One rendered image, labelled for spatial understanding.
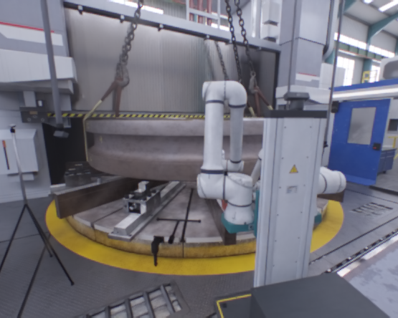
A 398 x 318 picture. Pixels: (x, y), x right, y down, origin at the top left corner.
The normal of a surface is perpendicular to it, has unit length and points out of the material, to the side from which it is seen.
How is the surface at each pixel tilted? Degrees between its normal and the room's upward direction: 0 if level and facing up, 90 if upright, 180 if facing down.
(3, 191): 90
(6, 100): 90
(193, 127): 90
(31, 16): 90
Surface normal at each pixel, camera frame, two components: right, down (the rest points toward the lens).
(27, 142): 0.47, 0.17
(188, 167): -0.03, 0.19
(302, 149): 0.21, 0.19
